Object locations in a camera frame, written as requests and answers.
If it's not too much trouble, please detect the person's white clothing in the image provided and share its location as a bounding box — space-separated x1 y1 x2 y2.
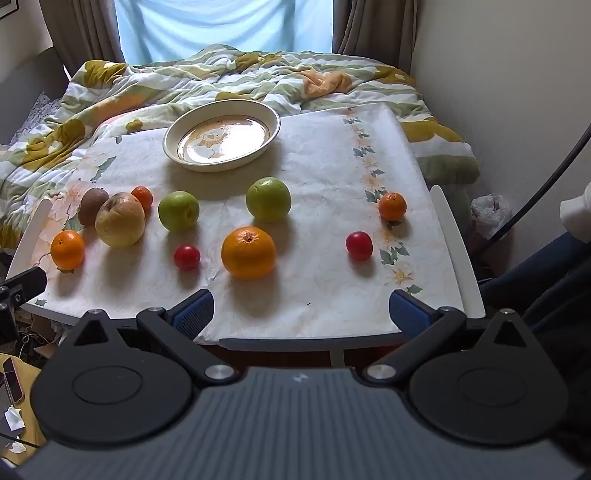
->
560 184 591 241

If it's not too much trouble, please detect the red cherry tomato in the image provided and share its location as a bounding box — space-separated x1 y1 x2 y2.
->
346 231 374 261
174 244 201 271

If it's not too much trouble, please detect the yellow wooden stool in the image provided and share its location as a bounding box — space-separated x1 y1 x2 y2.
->
0 353 49 464

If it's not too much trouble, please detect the cream plate with gold rim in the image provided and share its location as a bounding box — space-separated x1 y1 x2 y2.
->
163 99 281 174

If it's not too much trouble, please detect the brown kiwi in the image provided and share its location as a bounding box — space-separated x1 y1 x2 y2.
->
78 188 112 228

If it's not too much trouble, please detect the small mandarin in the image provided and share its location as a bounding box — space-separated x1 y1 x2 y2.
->
130 185 154 217
379 191 407 222

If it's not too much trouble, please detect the white plastic bag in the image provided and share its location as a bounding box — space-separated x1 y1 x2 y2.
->
470 193 513 241

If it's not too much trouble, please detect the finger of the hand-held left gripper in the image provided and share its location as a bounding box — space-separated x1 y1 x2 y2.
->
4 268 48 297

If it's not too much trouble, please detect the grey headboard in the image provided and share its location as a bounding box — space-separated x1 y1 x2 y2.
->
0 46 70 139

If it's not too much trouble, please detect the floral tablecloth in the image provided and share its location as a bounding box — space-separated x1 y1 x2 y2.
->
28 102 465 344

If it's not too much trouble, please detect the black cable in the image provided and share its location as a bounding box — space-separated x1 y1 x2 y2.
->
487 124 591 243

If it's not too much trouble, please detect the tangle of cables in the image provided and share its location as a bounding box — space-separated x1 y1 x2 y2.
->
14 318 70 358

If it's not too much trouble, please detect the floral green yellow quilt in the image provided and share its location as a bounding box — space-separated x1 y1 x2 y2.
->
0 44 481 252

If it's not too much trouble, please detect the brown curtain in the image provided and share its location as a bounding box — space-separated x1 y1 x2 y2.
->
39 0 125 77
331 0 419 75

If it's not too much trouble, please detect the white bed tray table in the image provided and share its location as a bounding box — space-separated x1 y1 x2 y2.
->
18 185 485 370

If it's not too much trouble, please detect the patterned grey pillow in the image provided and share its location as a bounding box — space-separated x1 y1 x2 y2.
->
9 91 63 144

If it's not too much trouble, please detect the person's dark trouser leg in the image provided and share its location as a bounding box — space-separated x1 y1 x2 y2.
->
479 231 591 462

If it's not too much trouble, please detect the smartphone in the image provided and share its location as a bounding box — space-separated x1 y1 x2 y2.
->
2 357 25 403

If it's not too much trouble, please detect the medium orange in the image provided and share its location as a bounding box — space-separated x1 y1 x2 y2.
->
50 230 86 271

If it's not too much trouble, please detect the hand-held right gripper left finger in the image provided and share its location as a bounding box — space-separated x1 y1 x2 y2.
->
58 290 238 388

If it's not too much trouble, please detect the green apple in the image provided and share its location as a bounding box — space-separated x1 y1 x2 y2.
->
246 176 293 223
158 191 201 233

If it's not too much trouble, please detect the large russet yellow apple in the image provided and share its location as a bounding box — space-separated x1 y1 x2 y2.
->
95 192 147 248

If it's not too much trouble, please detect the large orange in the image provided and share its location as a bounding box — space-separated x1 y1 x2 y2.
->
221 226 278 281

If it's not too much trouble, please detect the light blue window cloth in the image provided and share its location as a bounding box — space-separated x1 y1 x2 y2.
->
113 0 334 65

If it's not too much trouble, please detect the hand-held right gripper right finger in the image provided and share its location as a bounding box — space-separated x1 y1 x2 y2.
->
362 290 539 387

